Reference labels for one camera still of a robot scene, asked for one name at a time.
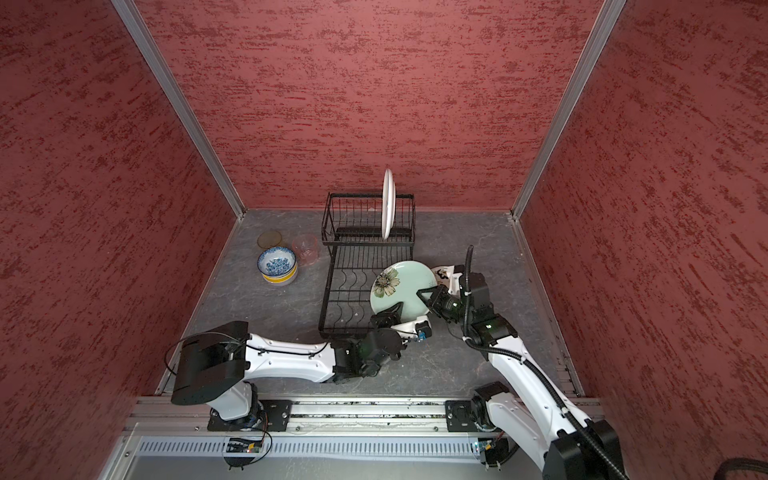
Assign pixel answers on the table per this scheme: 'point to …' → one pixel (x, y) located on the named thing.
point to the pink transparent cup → (306, 248)
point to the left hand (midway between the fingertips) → (399, 310)
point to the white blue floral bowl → (276, 261)
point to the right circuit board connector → (493, 451)
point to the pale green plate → (399, 282)
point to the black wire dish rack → (353, 224)
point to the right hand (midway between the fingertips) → (413, 299)
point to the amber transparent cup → (269, 238)
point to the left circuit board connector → (240, 445)
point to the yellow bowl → (283, 278)
